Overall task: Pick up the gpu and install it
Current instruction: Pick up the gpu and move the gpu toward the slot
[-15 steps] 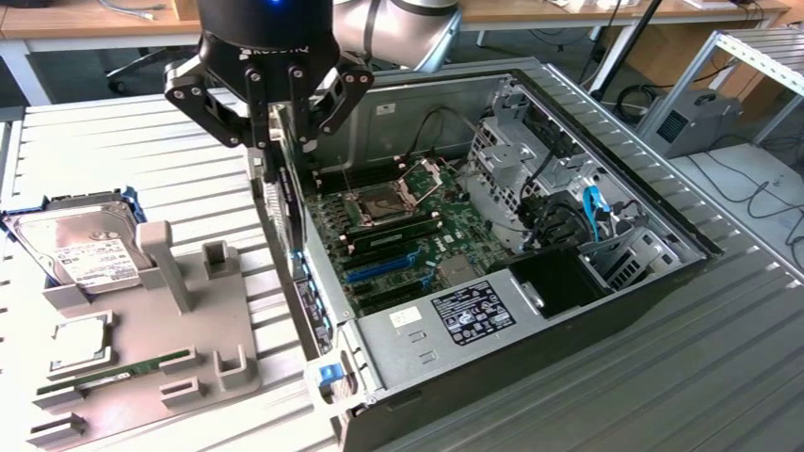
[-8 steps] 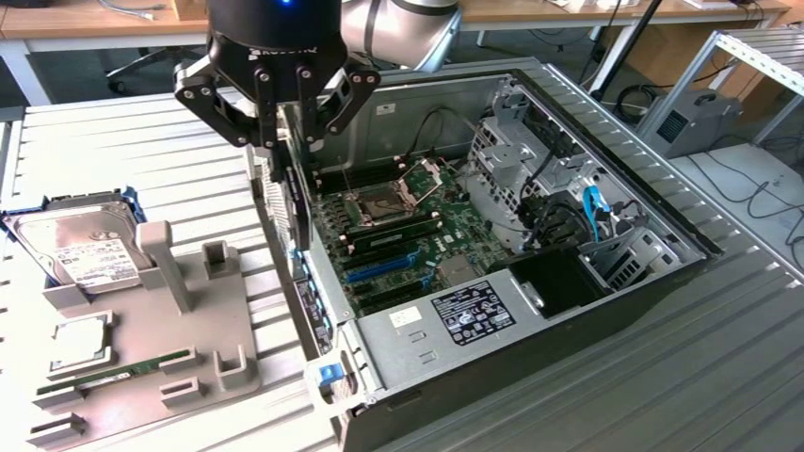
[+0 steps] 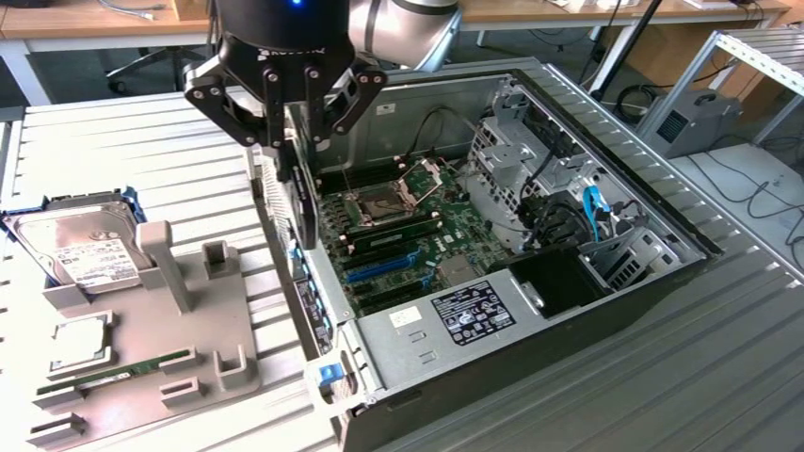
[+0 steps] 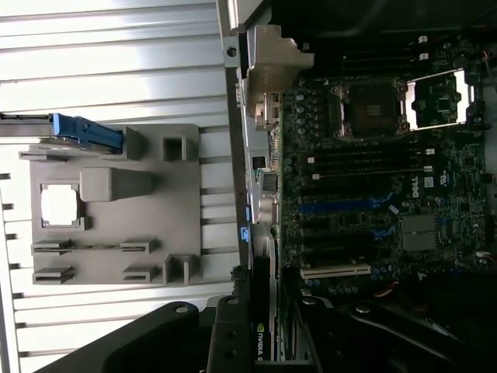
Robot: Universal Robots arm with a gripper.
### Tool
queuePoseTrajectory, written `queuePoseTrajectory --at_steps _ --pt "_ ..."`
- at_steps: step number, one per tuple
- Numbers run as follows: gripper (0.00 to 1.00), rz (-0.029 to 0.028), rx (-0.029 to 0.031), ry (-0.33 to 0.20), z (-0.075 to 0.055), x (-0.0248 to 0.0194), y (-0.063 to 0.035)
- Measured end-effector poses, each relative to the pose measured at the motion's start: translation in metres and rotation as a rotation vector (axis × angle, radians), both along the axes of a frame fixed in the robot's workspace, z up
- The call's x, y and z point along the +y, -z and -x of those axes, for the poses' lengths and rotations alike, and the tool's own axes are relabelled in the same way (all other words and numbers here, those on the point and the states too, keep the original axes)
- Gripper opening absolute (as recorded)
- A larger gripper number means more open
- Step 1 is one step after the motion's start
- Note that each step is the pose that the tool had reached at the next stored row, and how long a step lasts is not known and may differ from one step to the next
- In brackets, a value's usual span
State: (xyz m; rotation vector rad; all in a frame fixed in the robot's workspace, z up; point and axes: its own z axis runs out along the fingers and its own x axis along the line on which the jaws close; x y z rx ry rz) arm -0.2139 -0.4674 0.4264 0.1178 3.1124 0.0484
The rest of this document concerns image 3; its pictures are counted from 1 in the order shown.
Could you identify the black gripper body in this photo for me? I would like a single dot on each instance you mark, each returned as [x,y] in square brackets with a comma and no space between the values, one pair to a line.
[283,42]

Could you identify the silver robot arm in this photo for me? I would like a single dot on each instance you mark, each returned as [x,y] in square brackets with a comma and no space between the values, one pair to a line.
[408,33]

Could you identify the wooden box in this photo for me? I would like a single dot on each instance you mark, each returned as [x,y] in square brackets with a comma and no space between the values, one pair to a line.
[191,9]

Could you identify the thin metal locking lever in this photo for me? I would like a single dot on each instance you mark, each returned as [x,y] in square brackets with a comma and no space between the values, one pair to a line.
[347,181]

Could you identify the office chair base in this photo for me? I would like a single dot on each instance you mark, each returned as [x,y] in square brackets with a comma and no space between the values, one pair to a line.
[164,55]

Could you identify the CPU socket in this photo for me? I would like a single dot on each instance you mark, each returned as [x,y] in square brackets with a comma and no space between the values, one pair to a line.
[380,207]

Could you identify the green RAM stick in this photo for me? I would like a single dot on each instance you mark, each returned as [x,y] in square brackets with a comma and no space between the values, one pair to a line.
[113,374]
[389,240]

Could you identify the tall metal disk bay cage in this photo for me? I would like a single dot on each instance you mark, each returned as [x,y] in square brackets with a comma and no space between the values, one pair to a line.
[503,155]

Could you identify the green motherboard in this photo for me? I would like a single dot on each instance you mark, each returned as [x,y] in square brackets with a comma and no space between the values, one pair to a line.
[452,235]

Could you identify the blue expansion slot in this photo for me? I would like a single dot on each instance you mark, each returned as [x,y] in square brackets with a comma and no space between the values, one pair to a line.
[380,267]

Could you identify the hard disk in blue carrier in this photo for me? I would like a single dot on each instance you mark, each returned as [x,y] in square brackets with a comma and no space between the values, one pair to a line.
[69,235]

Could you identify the silver chipset heatsink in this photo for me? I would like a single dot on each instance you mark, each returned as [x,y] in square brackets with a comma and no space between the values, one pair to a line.
[463,270]

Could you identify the grey plastic parts rack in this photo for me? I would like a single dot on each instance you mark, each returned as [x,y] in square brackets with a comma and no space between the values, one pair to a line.
[157,329]

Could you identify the black plastic box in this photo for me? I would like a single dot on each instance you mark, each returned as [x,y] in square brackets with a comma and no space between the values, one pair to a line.
[552,282]

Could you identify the grey power supply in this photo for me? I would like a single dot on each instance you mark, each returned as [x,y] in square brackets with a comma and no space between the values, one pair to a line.
[401,348]

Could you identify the black stand pole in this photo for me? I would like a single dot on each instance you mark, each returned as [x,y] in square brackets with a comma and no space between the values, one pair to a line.
[636,33]

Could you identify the blue case release latch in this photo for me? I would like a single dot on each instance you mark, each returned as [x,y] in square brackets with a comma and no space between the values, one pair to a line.
[328,376]

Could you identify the silver CPU chip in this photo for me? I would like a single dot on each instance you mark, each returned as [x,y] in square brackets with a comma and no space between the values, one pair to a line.
[79,346]

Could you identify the low metal disk bay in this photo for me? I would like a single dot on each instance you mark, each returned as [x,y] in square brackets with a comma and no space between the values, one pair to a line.
[628,268]

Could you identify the grey control box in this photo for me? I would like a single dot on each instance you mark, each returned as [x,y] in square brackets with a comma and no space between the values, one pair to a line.
[703,122]

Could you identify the open grey PC case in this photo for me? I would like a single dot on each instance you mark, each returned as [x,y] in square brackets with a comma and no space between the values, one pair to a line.
[503,376]

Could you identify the wooden desk white frame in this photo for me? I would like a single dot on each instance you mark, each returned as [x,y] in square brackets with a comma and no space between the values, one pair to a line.
[75,28]
[533,16]

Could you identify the aluminium profile frame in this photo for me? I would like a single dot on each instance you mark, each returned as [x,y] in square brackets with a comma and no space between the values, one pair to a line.
[753,42]

